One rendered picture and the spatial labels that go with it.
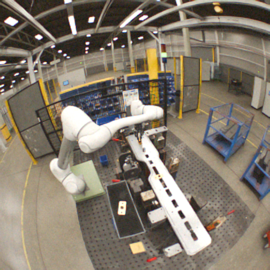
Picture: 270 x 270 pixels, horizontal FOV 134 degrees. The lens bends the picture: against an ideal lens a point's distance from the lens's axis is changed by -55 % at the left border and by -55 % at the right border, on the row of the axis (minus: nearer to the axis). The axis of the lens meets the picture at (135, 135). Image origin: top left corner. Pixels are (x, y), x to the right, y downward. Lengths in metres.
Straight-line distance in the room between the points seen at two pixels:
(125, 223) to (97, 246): 0.59
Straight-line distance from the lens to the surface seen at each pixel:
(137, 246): 0.66
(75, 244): 2.12
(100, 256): 1.20
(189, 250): 0.86
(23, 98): 3.08
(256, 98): 8.28
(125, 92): 1.61
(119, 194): 0.76
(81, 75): 7.45
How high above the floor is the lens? 1.82
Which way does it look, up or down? 35 degrees down
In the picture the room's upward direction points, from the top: 7 degrees counter-clockwise
